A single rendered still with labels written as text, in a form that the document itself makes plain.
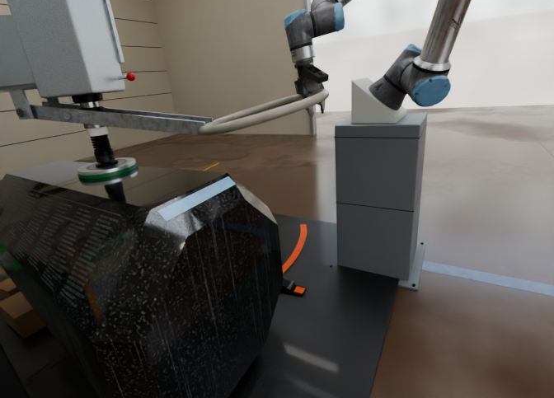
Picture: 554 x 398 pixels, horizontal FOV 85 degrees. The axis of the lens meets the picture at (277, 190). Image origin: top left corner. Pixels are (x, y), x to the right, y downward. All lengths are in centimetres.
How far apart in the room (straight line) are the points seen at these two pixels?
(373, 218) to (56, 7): 155
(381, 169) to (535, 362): 96
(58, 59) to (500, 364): 192
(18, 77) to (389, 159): 151
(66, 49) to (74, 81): 10
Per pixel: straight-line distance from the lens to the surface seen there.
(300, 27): 125
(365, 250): 180
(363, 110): 161
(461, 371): 151
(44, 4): 132
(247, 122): 92
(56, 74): 131
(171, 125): 118
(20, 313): 202
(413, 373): 144
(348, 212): 171
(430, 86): 146
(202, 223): 89
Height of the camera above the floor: 110
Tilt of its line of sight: 20 degrees down
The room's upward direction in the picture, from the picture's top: 5 degrees counter-clockwise
